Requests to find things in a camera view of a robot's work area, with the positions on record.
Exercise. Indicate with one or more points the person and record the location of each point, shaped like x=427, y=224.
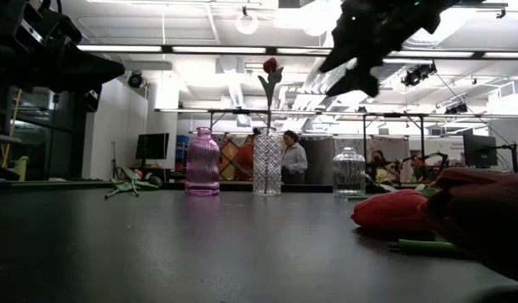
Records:
x=378, y=162
x=295, y=157

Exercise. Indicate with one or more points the black tripod stand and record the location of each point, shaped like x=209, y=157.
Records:
x=114, y=164

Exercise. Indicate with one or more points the black track spotlight cluster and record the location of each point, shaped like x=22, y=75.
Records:
x=418, y=75

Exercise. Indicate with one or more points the pink ribbed glass vase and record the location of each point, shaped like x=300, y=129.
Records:
x=202, y=164

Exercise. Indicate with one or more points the short clear ribbed glass vase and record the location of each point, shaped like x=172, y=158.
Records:
x=349, y=174

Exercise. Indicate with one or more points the tall clear crystal vase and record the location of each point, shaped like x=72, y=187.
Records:
x=267, y=164

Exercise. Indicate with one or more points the blue storage bins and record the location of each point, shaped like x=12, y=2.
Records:
x=182, y=143

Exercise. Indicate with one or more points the small black track spotlight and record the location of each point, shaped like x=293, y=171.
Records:
x=456, y=109

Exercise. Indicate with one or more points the round white globe lamp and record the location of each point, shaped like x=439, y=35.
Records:
x=247, y=24

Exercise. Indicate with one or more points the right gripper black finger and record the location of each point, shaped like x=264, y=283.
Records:
x=340, y=62
x=364, y=80

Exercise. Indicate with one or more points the colourful patchwork quilt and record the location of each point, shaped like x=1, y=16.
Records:
x=225, y=155

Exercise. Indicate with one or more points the yellow-green bottle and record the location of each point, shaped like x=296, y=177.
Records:
x=22, y=168

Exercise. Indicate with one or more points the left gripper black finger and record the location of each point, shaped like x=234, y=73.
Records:
x=93, y=99
x=86, y=69

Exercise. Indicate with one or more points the black round spotlight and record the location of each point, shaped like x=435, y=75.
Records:
x=135, y=80

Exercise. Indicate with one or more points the dark grey partition panel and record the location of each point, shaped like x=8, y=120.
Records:
x=319, y=160

